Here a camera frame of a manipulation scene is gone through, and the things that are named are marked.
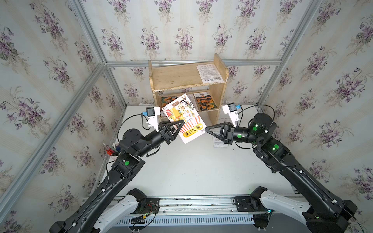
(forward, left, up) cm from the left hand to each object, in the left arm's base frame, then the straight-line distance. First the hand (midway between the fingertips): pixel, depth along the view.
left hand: (184, 124), depth 54 cm
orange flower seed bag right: (+35, -13, -21) cm, 43 cm away
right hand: (-2, -9, -1) cm, 10 cm away
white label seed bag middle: (+38, -5, -21) cm, 44 cm away
